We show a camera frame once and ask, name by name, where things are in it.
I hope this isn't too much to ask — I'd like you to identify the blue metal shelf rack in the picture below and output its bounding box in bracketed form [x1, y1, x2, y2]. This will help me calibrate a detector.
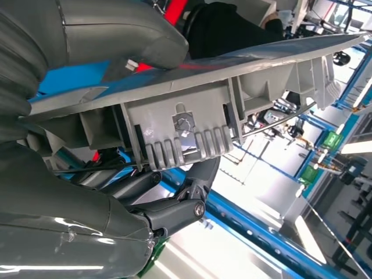
[29, 59, 348, 279]

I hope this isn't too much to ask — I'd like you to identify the seated person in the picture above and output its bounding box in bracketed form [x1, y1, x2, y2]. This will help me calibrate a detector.
[181, 2, 285, 60]

